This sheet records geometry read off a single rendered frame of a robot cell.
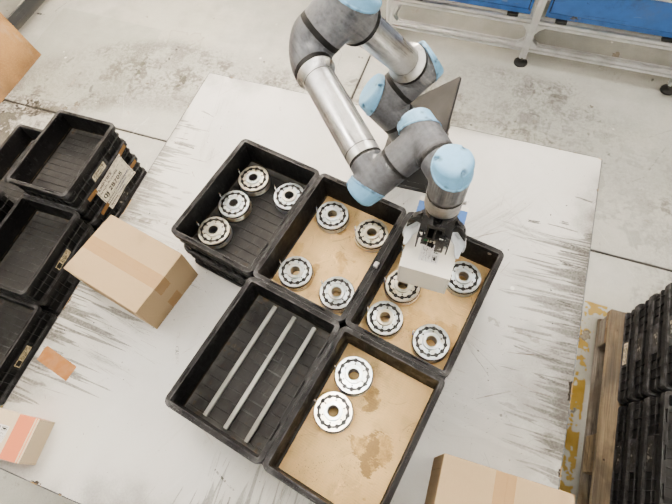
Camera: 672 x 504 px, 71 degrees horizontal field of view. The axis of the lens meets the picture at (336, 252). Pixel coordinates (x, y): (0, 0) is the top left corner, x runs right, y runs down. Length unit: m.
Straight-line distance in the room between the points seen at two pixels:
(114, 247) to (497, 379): 1.24
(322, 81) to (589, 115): 2.24
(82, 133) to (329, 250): 1.47
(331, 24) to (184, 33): 2.57
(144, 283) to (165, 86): 1.99
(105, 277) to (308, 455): 0.80
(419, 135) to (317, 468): 0.85
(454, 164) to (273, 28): 2.76
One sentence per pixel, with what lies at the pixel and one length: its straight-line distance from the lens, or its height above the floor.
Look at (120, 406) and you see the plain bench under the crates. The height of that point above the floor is 0.70.
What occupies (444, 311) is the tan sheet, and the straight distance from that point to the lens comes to 1.41.
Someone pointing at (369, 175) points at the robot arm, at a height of 1.36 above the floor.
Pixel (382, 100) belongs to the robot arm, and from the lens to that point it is 1.50.
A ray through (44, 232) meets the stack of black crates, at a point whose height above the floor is 0.38.
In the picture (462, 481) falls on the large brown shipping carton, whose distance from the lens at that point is 1.26.
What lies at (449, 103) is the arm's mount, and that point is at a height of 0.98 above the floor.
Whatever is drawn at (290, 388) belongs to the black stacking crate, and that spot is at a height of 0.83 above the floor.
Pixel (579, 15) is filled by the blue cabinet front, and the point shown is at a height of 0.36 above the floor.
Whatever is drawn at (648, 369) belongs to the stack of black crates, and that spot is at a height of 0.38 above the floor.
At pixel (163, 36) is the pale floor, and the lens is 3.69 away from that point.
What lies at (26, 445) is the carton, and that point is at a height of 0.78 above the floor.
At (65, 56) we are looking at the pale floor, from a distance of 3.86.
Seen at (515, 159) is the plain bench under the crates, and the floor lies 0.70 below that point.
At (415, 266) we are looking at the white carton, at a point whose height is 1.14.
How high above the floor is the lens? 2.14
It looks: 63 degrees down
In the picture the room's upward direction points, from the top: 8 degrees counter-clockwise
